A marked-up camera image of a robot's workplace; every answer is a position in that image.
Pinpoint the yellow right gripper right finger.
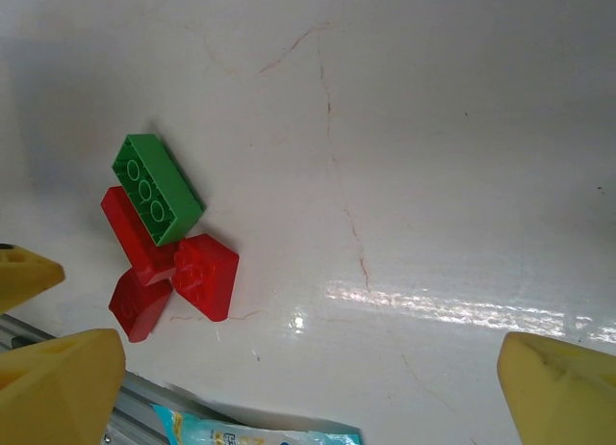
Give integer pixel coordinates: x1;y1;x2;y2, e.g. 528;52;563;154
498;332;616;445

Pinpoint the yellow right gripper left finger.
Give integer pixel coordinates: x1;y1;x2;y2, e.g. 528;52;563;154
0;327;127;445

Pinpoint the red arch lego brick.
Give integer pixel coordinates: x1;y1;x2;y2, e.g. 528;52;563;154
99;185;178;287

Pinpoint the red curved lego brick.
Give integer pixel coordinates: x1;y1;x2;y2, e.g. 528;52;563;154
171;232;241;322
108;266;172;344

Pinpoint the green long lego brick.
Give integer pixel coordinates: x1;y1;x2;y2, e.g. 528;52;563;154
111;132;206;248

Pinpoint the blue and white snack package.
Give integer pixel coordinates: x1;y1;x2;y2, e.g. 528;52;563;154
148;403;365;445

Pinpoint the aluminum front rail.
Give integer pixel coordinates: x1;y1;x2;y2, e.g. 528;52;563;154
0;313;232;445

